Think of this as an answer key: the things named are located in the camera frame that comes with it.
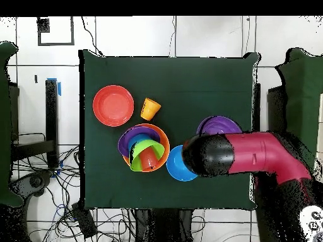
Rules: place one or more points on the black power brick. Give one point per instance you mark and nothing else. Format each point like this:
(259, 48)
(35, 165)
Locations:
(84, 220)

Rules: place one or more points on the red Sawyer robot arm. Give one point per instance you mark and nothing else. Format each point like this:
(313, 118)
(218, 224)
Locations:
(252, 156)

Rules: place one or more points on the blue tape strip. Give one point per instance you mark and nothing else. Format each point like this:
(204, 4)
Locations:
(59, 89)

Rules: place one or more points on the small translucent blue bowl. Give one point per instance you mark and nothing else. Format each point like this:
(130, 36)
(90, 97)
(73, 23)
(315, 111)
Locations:
(138, 140)

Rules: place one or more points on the green cloth side table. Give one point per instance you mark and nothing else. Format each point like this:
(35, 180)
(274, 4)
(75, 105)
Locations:
(302, 100)
(5, 126)

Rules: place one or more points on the black pedestal leg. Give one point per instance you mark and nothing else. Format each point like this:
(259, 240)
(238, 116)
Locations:
(35, 181)

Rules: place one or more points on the black metal stand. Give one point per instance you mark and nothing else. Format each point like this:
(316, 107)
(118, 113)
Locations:
(51, 121)

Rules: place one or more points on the white box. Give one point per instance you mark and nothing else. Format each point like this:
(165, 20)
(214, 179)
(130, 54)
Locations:
(320, 131)

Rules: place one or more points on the large orange bowl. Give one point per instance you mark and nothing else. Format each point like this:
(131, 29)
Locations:
(165, 141)

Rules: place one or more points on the green bowl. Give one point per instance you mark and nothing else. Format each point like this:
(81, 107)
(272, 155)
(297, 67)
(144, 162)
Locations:
(137, 156)

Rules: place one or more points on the orange cup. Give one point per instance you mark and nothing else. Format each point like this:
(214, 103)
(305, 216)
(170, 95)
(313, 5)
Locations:
(150, 109)

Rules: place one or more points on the dark green tablecloth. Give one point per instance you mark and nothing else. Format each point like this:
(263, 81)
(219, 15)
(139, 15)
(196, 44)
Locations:
(164, 83)

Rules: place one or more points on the red shallow bowl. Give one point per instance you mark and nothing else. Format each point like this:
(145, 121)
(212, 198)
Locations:
(113, 105)

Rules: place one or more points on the red cup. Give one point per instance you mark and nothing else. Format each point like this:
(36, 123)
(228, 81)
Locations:
(149, 158)

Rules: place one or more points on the purple bowl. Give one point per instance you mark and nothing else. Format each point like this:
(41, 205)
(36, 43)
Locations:
(219, 126)
(126, 141)

